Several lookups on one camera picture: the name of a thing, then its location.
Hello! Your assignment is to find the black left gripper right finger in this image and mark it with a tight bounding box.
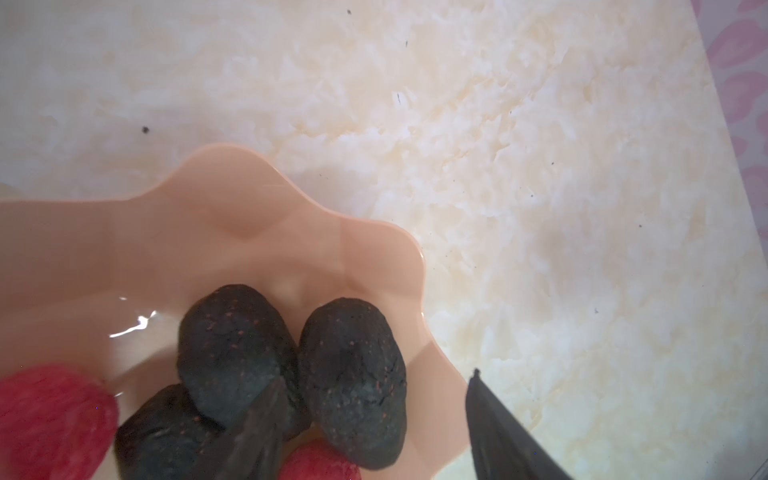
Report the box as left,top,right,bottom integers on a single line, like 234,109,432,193
465,369,571,480

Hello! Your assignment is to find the red apple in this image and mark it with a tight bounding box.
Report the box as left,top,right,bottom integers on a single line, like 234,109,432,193
1,365,119,479
278,439,362,480

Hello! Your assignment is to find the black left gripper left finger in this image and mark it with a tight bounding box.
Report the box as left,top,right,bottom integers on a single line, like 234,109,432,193
190,376,288,480

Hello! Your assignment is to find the pink scalloped fruit bowl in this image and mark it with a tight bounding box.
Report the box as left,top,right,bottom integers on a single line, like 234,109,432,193
1,144,469,479

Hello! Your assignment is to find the dark avocado table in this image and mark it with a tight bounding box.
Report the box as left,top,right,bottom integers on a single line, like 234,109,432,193
114,384,223,480
298,298,407,471

